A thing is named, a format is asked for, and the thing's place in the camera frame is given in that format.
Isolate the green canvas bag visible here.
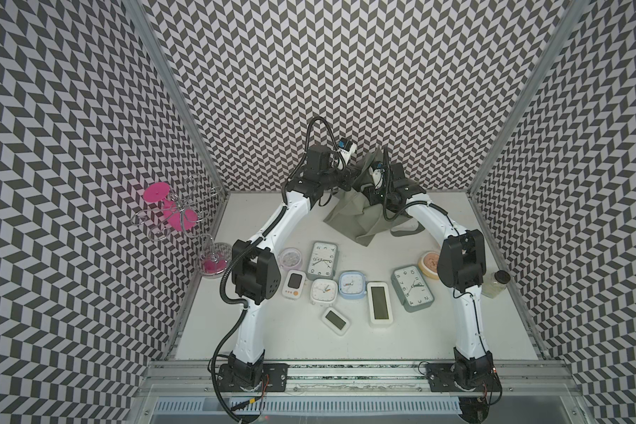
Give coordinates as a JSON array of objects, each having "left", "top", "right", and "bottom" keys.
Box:
[{"left": 324, "top": 148, "right": 424, "bottom": 247}]

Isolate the blue square alarm clock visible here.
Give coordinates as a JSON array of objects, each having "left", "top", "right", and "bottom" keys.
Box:
[{"left": 338, "top": 271, "right": 367, "bottom": 300}]

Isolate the white square analog clock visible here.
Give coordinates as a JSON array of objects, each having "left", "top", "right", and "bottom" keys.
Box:
[{"left": 310, "top": 278, "right": 338, "bottom": 307}]

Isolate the tall white digital clock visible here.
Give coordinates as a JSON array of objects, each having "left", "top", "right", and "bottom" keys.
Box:
[{"left": 367, "top": 282, "right": 393, "bottom": 327}]

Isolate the white timer with orange buttons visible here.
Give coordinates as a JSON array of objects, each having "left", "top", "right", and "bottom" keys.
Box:
[{"left": 281, "top": 270, "right": 307, "bottom": 300}]

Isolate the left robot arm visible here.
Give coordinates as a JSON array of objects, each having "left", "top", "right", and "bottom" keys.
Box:
[{"left": 210, "top": 117, "right": 353, "bottom": 390}]

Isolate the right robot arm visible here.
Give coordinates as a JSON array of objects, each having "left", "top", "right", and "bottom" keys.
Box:
[{"left": 379, "top": 148, "right": 502, "bottom": 391}]

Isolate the orange round clock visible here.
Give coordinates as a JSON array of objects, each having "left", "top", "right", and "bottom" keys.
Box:
[{"left": 418, "top": 252, "right": 440, "bottom": 280}]

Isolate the green rectangular analog clock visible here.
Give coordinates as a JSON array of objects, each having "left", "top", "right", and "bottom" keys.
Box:
[{"left": 307, "top": 241, "right": 338, "bottom": 280}]

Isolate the pink round alarm clock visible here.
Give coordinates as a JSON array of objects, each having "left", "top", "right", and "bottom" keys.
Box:
[{"left": 278, "top": 247, "right": 303, "bottom": 270}]

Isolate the large green analog clock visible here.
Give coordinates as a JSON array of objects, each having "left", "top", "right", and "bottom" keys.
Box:
[{"left": 391, "top": 265, "right": 435, "bottom": 313}]

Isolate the jar with black lid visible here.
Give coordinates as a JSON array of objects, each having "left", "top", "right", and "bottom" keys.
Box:
[{"left": 482, "top": 270, "right": 512, "bottom": 299}]

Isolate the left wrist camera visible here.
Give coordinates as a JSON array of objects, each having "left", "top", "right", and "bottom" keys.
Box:
[{"left": 337, "top": 138, "right": 357, "bottom": 163}]

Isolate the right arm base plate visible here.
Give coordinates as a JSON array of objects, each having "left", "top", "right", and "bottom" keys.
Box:
[{"left": 423, "top": 362, "right": 503, "bottom": 394}]

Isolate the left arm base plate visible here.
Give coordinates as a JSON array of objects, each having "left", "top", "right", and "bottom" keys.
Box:
[{"left": 215, "top": 362, "right": 289, "bottom": 393}]

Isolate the aluminium front rail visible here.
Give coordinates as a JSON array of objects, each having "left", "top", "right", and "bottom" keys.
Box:
[{"left": 137, "top": 359, "right": 584, "bottom": 399}]

